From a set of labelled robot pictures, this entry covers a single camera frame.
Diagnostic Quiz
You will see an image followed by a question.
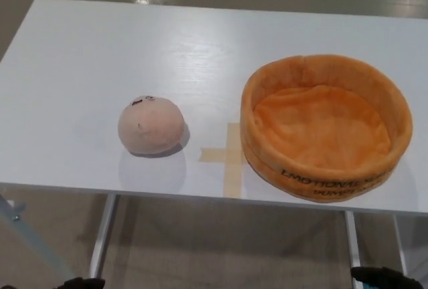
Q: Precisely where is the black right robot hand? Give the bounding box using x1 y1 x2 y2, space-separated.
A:
350 266 428 289

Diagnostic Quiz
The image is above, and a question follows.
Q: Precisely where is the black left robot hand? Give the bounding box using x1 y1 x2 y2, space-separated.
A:
63 276 106 289

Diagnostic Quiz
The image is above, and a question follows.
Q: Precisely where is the pink round plush toy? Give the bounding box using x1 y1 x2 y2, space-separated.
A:
117 94 186 159

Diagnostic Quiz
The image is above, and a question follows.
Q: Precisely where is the orange plush round plate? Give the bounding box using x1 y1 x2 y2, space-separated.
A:
239 54 420 205

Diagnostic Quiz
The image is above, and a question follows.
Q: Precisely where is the white straight table leg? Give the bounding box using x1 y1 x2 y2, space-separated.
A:
392 214 411 265
344 209 364 269

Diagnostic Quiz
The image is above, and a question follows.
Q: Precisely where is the white slanted table leg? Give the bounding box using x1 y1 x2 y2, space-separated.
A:
89 194 122 280

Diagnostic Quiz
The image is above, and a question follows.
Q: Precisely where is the short beige tape strip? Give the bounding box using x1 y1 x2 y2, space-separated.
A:
199 145 250 164

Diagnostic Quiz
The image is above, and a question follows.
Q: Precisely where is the long beige tape strip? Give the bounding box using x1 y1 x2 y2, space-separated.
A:
223 122 247 199

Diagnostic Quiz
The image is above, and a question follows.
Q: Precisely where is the grey metal frame bar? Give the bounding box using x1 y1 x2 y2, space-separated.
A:
0 191 74 289

